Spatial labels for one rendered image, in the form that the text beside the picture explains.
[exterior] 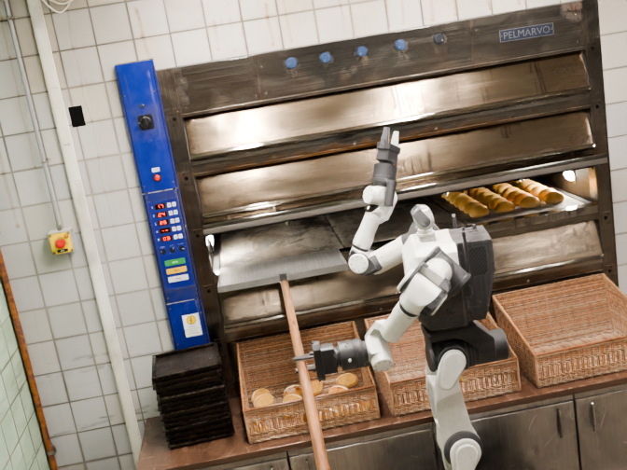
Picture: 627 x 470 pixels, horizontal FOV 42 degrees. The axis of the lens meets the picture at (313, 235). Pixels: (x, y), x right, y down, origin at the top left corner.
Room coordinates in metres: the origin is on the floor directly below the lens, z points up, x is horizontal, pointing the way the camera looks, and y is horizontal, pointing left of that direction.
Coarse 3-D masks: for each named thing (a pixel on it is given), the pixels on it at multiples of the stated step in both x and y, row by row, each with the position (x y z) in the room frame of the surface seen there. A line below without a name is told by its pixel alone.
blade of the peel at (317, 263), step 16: (288, 256) 3.62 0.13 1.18; (304, 256) 3.58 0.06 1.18; (320, 256) 3.54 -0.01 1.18; (336, 256) 3.49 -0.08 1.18; (224, 272) 3.53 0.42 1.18; (240, 272) 3.49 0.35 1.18; (256, 272) 3.45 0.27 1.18; (272, 272) 3.41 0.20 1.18; (288, 272) 3.37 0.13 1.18; (304, 272) 3.27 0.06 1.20; (320, 272) 3.27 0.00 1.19; (224, 288) 3.25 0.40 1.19; (240, 288) 3.25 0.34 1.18
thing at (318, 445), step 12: (288, 288) 3.07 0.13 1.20; (288, 300) 2.90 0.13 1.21; (288, 312) 2.77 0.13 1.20; (288, 324) 2.69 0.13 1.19; (300, 348) 2.42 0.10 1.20; (300, 372) 2.23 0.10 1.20; (300, 384) 2.17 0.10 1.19; (312, 396) 2.06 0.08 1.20; (312, 408) 1.98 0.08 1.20; (312, 420) 1.92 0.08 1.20; (312, 432) 1.86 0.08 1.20; (324, 444) 1.80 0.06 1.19; (324, 456) 1.73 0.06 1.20; (324, 468) 1.68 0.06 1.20
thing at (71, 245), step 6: (66, 228) 3.46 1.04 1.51; (72, 228) 3.47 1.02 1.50; (48, 234) 3.42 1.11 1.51; (54, 234) 3.42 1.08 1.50; (60, 234) 3.42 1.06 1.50; (72, 234) 3.44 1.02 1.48; (54, 240) 3.42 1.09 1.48; (66, 240) 3.42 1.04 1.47; (72, 240) 3.43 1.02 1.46; (54, 246) 3.42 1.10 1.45; (66, 246) 3.42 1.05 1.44; (72, 246) 3.42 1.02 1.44; (54, 252) 3.42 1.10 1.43; (60, 252) 3.42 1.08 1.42; (66, 252) 3.42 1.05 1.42; (72, 252) 3.42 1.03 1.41
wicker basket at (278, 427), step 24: (288, 336) 3.53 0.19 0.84; (312, 336) 3.53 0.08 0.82; (336, 336) 3.53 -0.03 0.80; (240, 360) 3.40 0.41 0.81; (288, 360) 3.50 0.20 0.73; (312, 360) 3.50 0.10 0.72; (240, 384) 3.22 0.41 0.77; (264, 384) 3.46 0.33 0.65; (288, 384) 3.47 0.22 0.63; (336, 384) 3.47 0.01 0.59; (360, 384) 3.43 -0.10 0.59; (264, 408) 3.06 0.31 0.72; (288, 408) 3.06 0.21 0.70; (360, 408) 3.08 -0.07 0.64; (264, 432) 3.06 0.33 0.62; (288, 432) 3.06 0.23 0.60
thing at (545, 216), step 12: (588, 204) 3.69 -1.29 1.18; (516, 216) 3.68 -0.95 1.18; (528, 216) 3.65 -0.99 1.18; (540, 216) 3.64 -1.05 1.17; (552, 216) 3.65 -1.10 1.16; (564, 216) 3.65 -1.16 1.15; (576, 216) 3.66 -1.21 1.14; (492, 228) 3.63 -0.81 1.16; (504, 228) 3.63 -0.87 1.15; (348, 252) 3.58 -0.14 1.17; (216, 276) 3.53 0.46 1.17
